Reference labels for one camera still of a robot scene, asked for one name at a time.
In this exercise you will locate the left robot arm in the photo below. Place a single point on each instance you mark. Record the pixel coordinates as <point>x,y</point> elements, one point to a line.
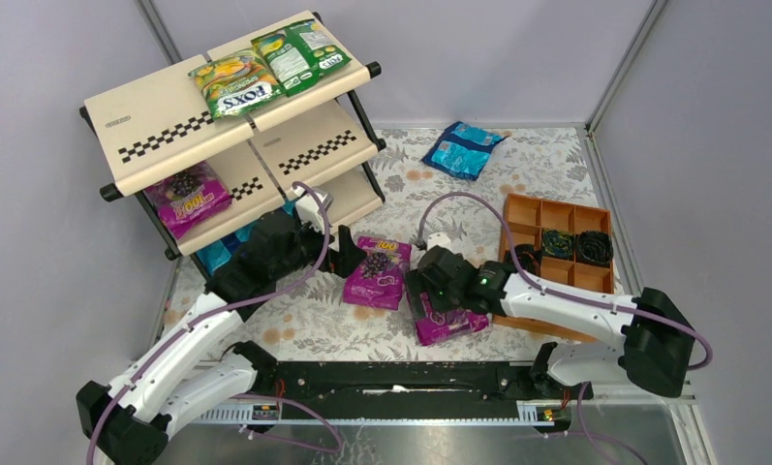
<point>131,419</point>

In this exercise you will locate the blue candy bag on table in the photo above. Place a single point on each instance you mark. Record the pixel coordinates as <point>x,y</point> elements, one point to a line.
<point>462,151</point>

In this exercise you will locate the purple candy bag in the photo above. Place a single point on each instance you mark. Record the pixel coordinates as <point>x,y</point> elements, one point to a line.
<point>188,198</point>
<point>434,327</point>
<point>378,282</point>

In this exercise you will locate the black coiled item right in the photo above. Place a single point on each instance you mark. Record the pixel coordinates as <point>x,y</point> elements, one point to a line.
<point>594,248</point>

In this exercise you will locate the black coiled item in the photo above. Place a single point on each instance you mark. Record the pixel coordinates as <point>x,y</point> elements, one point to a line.
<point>557,244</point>
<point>529,256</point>
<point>594,248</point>

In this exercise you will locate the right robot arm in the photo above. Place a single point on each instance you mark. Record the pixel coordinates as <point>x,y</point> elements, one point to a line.
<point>643,339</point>

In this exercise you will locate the orange compartment tray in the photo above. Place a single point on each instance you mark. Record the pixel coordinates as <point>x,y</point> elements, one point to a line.
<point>552,269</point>

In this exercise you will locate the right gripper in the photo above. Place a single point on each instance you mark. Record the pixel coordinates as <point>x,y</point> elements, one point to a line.
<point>417,285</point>

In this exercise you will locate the black coiled item middle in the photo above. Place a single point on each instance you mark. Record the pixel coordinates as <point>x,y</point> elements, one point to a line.
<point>557,244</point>

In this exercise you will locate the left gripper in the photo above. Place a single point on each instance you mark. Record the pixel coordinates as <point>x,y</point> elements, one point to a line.
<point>328,245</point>

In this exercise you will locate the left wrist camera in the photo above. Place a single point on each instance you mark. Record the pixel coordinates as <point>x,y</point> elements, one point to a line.
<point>308,210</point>

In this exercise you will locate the floral table cloth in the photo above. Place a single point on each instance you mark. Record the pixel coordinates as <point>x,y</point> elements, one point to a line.
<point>535,181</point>

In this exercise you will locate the green Fox's candy bag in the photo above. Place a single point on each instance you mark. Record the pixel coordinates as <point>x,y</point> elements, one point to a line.
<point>236,84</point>
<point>300,54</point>

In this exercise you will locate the purple candy bag on shelf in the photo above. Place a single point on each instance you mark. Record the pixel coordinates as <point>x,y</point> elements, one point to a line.
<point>188,198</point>

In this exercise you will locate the blue candy bag shelf left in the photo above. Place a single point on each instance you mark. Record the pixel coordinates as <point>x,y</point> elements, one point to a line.
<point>220,252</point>

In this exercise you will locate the black coiled item left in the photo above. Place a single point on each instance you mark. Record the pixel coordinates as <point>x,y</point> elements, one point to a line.
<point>529,256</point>

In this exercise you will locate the cream three-tier shelf rack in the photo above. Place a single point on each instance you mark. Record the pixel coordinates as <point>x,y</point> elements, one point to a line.
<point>158,125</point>

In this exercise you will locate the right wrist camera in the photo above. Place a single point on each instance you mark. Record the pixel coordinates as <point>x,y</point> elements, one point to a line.
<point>438,239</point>

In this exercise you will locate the blue candy bag shelf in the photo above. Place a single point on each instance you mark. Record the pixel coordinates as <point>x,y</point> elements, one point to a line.
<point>220,252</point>
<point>289,207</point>

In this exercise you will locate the blue candy bag shelf right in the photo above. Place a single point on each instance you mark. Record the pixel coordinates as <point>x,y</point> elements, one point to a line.
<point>289,207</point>

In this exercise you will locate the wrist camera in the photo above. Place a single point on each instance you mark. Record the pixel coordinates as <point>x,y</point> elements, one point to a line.
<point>438,239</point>
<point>308,210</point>

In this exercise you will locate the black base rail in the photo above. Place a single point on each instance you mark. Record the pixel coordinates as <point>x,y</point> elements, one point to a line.
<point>370,391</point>

